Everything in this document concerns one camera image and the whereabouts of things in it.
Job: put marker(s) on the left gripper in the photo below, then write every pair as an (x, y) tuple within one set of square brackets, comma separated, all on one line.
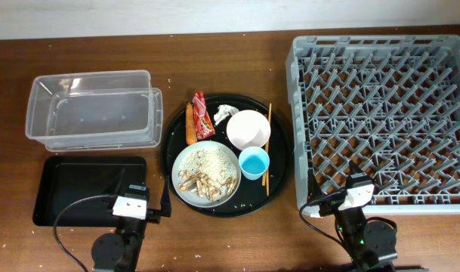
[(153, 216)]

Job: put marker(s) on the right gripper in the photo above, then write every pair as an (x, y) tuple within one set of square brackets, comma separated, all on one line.
[(331, 203)]

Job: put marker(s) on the grey plate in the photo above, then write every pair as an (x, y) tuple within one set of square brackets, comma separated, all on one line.
[(186, 196)]

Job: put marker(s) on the blue plastic cup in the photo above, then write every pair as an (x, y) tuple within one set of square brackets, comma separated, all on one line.
[(251, 161)]

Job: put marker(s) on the white tissue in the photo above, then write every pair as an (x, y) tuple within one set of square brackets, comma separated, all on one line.
[(224, 110)]

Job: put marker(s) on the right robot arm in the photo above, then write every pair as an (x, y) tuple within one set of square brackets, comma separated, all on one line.
[(370, 242)]

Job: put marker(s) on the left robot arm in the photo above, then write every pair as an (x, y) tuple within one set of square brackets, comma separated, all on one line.
[(120, 249)]

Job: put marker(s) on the grey dishwasher rack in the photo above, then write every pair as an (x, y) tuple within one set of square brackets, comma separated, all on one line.
[(390, 104)]

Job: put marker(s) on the rice and peanut shells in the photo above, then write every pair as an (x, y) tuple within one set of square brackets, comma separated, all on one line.
[(207, 173)]

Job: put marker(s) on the wooden chopstick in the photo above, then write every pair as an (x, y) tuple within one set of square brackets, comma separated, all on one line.
[(267, 187), (266, 162)]

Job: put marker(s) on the orange carrot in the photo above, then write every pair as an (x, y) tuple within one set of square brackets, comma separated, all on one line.
[(191, 136)]

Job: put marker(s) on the black rectangular tray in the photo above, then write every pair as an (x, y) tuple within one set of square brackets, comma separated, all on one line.
[(66, 179)]

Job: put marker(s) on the round black tray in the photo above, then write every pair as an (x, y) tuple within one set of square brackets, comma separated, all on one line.
[(250, 196)]

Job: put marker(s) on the red snack wrapper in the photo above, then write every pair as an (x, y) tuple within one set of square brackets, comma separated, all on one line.
[(202, 121)]

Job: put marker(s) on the clear plastic bin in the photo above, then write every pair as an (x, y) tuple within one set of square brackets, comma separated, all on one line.
[(112, 110)]

